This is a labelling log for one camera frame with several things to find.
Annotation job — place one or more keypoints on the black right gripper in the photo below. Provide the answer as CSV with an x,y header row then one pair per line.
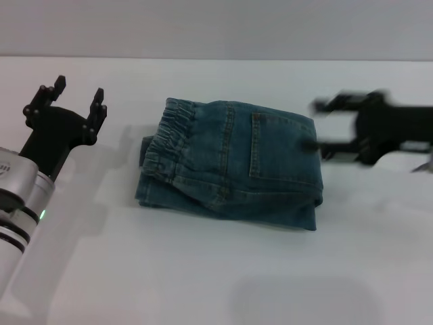
x,y
389,128

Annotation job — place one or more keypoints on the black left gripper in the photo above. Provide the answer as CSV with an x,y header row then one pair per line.
x,y
57,135

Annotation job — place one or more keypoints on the blue denim shorts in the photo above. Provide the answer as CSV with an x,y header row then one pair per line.
x,y
236,162

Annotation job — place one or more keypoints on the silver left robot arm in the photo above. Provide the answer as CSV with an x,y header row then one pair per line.
x,y
13,203

